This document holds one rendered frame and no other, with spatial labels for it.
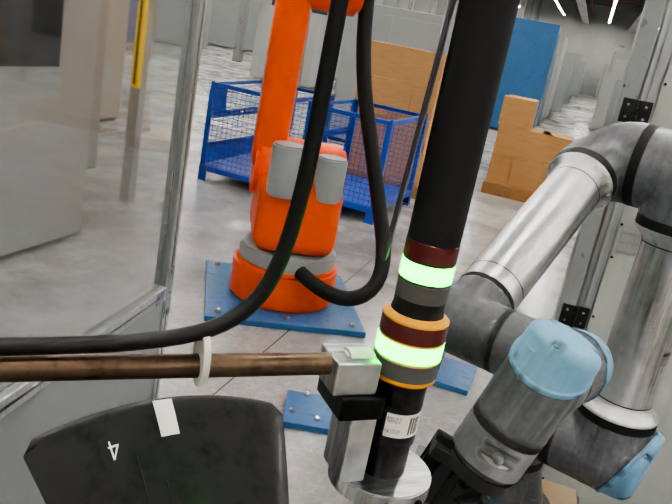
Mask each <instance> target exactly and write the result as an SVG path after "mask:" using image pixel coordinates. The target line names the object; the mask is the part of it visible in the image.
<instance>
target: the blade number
mask: <svg viewBox="0 0 672 504"><path fill-rule="evenodd" d="M97 441H98V444H99V447H100V450H101V453H102V456H103V459H104V462H105V465H106V468H107V471H109V470H112V469H115V468H118V467H121V466H124V465H127V464H130V463H131V460H130V457H129V453H128V450H127V446H126V443H125V440H124V436H123V433H122V431H121V432H118V433H114V434H111V435H108V436H105V437H102V438H99V439H97Z"/></svg>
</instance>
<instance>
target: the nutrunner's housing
mask: <svg viewBox="0 0 672 504"><path fill-rule="evenodd" d="M377 390H378V391H379V392H380V393H381V395H382V396H383V397H384V398H385V405H384V409H383V414H382V418H381V419H378V420H377V421H376V425H375V430H374V434H373V439H372V443H371V448H370V452H369V456H368V461H367V465H366V470H365V473H367V474H368V475H370V476H372V477H375V478H378V479H382V480H394V479H398V478H400V477H401V476H402V475H403V474H404V470H405V466H406V462H407V458H408V454H409V450H410V446H411V445H412V444H413V442H414V439H415V435H416V431H417V427H418V423H419V419H420V415H421V410H422V406H423V402H424V398H425V394H426V390H427V387H426V388H423V389H405V388H400V387H396V386H393V385H391V384H388V383H386V382H384V381H383V380H381V379H380V378H379V381H378V385H377Z"/></svg>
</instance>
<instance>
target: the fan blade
mask: <svg viewBox="0 0 672 504"><path fill-rule="evenodd" d="M164 399H172V403H173V406H174V411H175V415H176V419H177V424H178V428H179V432H180V433H179V434H173V435H168V436H163V437H161V432H160V428H159V424H158V420H157V416H156V413H155V409H154V405H153V402H152V401H157V400H164ZM121 431H122V433H123V436H124V440H125V443H126V446H127V450H128V453H129V457H130V460H131V463H130V464H127V465H124V466H121V467H118V468H115V469H112V470H109V471H107V468H106V465H105V462H104V459H103V456H102V453H101V450H100V447H99V444H98V441H97V439H99V438H102V437H105V436H108V435H111V434H114V433H118V432H121ZM23 458H24V461H25V463H26V465H27V467H28V469H29V471H30V473H31V475H32V477H33V479H34V481H35V483H36V485H37V487H38V489H39V491H40V493H41V495H42V497H43V500H44V502H45V504H289V491H288V474H287V458H286V445H285V432H284V421H283V414H282V413H281V412H280V411H279V410H278V409H277V408H276V407H275V406H274V405H273V404H272V403H270V402H267V401H263V400H257V399H251V398H244V397H235V396H223V395H188V396H174V397H165V398H158V399H152V400H146V401H140V402H135V403H131V404H126V405H122V406H118V407H114V408H111V409H107V410H104V411H100V412H97V413H94V414H91V415H88V416H85V417H82V418H80V419H77V420H74V421H71V422H69V423H66V424H64V425H61V426H59V427H57V428H54V429H52V430H50V431H47V432H45V433H43V434H41V435H39V436H37V437H35V438H34V439H32V440H31V442H30V444H29V446H28V448H27V450H26V452H25V454H24V456H23Z"/></svg>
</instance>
